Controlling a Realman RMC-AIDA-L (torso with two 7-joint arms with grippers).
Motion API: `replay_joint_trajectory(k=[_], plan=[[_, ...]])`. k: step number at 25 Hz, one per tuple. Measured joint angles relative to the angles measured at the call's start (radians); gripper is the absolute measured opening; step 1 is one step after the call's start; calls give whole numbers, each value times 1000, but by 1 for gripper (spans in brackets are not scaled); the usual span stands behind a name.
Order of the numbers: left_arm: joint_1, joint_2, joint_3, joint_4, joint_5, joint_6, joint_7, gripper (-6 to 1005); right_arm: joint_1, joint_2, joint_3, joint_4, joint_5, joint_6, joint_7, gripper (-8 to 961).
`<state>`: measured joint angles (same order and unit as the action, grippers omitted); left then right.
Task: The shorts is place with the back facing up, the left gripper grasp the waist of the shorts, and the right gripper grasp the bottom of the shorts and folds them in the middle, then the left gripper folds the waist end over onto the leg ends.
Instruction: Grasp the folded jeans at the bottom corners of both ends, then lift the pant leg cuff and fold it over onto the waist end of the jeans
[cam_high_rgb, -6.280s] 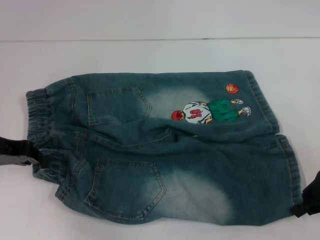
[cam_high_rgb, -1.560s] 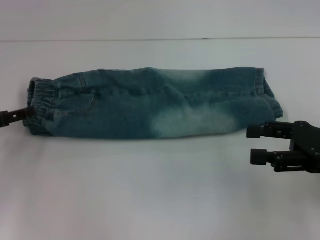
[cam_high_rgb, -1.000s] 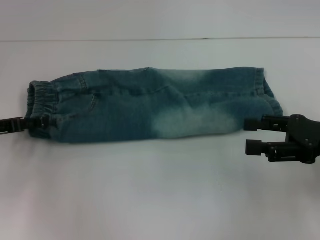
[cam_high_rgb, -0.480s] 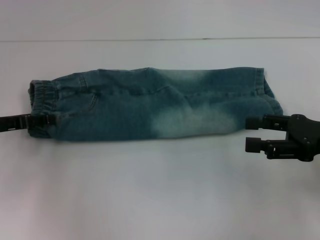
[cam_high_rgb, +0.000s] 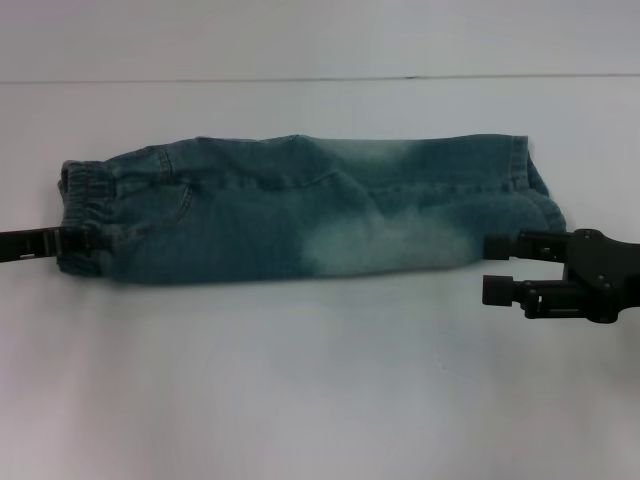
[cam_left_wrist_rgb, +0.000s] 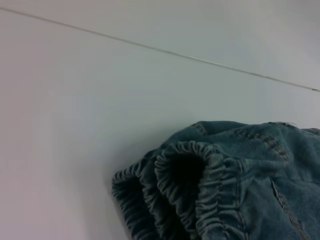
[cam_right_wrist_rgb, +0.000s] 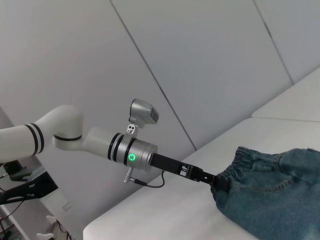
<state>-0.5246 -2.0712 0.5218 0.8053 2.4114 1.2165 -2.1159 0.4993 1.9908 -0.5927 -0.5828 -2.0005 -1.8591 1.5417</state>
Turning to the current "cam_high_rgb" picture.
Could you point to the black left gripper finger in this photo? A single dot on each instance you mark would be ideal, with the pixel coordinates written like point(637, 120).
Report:
point(50, 245)

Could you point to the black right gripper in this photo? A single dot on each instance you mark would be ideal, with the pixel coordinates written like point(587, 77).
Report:
point(600, 270)

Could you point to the blue denim shorts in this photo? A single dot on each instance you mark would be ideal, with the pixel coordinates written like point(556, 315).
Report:
point(250, 230)

